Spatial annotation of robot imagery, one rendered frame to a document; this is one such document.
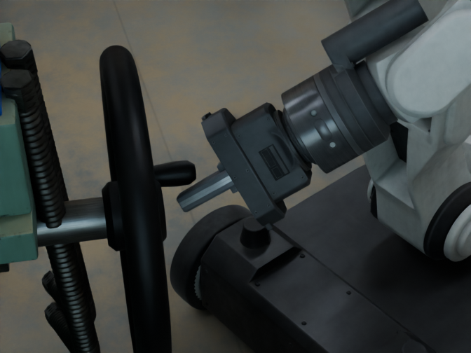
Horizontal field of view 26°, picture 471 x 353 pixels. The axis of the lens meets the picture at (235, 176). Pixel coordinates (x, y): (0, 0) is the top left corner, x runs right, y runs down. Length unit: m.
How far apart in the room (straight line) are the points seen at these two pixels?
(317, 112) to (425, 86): 0.10
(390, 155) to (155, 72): 0.98
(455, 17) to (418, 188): 0.66
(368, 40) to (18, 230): 0.36
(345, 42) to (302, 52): 1.59
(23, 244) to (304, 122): 0.29
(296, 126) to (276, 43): 1.64
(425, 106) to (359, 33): 0.09
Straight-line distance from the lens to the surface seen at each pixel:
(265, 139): 0.95
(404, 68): 0.91
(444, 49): 0.91
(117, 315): 1.89
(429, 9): 1.32
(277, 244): 1.71
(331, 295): 1.66
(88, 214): 0.86
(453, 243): 1.63
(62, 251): 0.89
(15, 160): 0.77
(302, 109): 0.94
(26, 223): 0.80
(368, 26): 0.94
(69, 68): 2.50
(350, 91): 0.93
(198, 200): 0.99
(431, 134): 1.41
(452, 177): 1.60
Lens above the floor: 1.41
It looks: 41 degrees down
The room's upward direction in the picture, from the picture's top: straight up
